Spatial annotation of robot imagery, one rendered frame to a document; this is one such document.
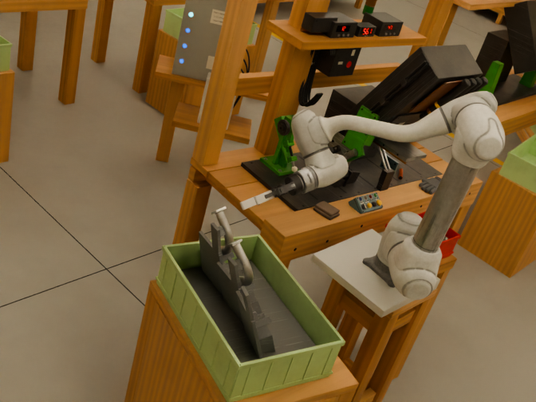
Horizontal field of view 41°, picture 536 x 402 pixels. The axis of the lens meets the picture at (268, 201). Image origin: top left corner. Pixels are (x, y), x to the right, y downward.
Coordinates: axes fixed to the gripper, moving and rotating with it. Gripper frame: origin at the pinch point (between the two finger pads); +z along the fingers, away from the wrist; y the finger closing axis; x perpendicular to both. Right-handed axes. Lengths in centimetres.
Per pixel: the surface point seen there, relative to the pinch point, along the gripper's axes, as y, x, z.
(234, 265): 15.4, 16.3, 20.5
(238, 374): 19, 47, 35
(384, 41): -50, -47, -120
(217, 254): -5.1, 12.1, 17.1
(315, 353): 16, 54, 6
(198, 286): -21.9, 21.3, 22.9
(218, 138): -71, -32, -28
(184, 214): -103, -6, -10
